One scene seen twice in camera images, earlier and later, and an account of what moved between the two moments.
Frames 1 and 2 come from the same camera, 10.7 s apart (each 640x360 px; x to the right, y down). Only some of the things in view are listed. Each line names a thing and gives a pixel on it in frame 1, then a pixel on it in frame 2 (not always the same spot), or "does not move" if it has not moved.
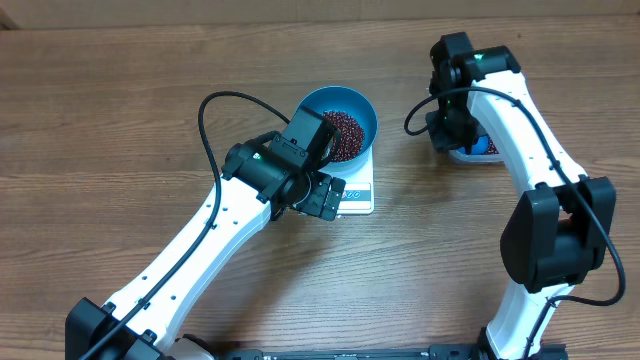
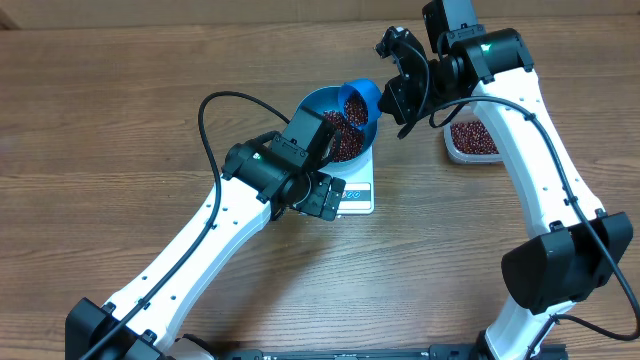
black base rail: [430, 353] does not move
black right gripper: [441, 140] to [398, 105]
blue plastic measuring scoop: [479, 148] to [373, 96]
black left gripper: [317, 205] does not move
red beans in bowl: [350, 138] does not move
